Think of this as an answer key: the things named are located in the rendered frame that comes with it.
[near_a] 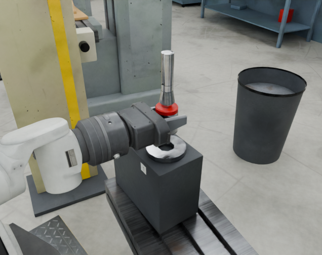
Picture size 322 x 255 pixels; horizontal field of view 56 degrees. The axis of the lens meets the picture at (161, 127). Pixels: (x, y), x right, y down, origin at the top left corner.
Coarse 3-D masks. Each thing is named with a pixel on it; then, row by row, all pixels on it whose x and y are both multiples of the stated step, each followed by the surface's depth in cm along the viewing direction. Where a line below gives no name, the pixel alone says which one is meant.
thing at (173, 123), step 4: (176, 116) 61; (180, 116) 61; (184, 116) 61; (168, 120) 59; (172, 120) 60; (176, 120) 60; (180, 120) 61; (184, 120) 62; (168, 124) 60; (172, 124) 60; (176, 124) 61; (180, 124) 62; (184, 124) 62; (172, 128) 61; (176, 128) 61
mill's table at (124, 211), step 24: (120, 192) 83; (120, 216) 78; (144, 216) 78; (192, 216) 76; (216, 216) 76; (144, 240) 70; (168, 240) 70; (192, 240) 71; (216, 240) 70; (240, 240) 70
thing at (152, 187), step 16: (176, 144) 68; (128, 160) 73; (144, 160) 65; (160, 160) 64; (176, 160) 65; (192, 160) 65; (128, 176) 76; (144, 176) 67; (160, 176) 61; (176, 176) 64; (192, 176) 68; (128, 192) 80; (144, 192) 70; (160, 192) 64; (176, 192) 67; (192, 192) 71; (144, 208) 74; (160, 208) 67; (176, 208) 70; (192, 208) 74; (160, 224) 69; (176, 224) 73
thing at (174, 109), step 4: (156, 104) 62; (160, 104) 62; (176, 104) 62; (156, 108) 61; (160, 108) 61; (164, 108) 61; (168, 108) 61; (172, 108) 61; (176, 108) 61; (156, 112) 61; (160, 112) 60; (164, 112) 60; (168, 112) 60; (172, 112) 60; (176, 112) 61
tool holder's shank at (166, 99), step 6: (162, 54) 55; (168, 54) 55; (162, 60) 56; (168, 60) 55; (162, 66) 56; (168, 66) 56; (162, 72) 57; (168, 72) 56; (162, 78) 58; (168, 78) 57; (162, 84) 58; (168, 84) 58; (162, 90) 59; (168, 90) 58; (162, 96) 59; (168, 96) 59; (162, 102) 60; (168, 102) 59; (174, 102) 61
